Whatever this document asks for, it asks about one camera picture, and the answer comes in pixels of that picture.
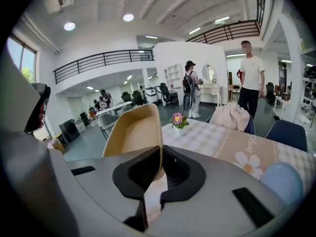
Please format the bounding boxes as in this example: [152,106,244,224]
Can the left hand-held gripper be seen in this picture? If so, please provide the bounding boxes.
[24,82,52,134]

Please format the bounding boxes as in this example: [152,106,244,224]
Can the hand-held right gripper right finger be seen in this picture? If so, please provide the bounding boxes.
[159,144,207,204]

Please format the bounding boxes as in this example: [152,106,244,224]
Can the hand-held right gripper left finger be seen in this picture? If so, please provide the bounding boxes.
[112,145,161,200]

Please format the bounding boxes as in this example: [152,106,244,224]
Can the beige plastic tray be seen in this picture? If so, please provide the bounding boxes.
[102,103,165,182]

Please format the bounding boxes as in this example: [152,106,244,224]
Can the black cabinet box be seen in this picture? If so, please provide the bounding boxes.
[59,119,80,143]

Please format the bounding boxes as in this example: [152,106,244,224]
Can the yellow bin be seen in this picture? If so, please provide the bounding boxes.
[51,138,67,155]

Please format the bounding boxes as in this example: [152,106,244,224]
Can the checkered cloth table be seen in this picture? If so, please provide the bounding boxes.
[144,118,316,222]

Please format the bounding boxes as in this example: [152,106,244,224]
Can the large glass window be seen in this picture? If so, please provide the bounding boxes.
[5,35,38,84]

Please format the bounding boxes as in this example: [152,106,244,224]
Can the potted pink flower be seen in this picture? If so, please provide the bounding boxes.
[169,112,191,136]

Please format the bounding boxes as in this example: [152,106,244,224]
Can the grey chair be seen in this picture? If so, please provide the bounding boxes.
[96,114,119,141]

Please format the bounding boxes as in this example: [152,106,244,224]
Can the long white table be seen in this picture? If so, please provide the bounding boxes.
[94,101,133,117]

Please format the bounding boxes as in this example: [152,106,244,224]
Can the pink bag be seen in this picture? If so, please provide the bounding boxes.
[209,104,251,133]

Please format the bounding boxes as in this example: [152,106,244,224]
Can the black mezzanine railing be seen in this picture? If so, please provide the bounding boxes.
[52,49,155,84]

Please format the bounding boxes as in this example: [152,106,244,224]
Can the black office chair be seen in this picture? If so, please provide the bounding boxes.
[158,82,179,106]

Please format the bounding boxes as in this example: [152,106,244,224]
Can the white vanity table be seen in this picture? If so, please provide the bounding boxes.
[199,83,223,108]

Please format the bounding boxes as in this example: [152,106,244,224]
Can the white bookshelf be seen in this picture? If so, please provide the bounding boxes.
[163,63,185,91]

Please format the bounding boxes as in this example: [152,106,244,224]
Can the oval vanity mirror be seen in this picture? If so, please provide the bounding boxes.
[201,63,217,82]

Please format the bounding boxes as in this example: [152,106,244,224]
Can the dark upper balcony railing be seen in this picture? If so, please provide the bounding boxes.
[186,19,262,44]

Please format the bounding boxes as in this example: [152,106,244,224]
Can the white storage rack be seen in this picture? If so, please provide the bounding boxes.
[300,45,316,128]

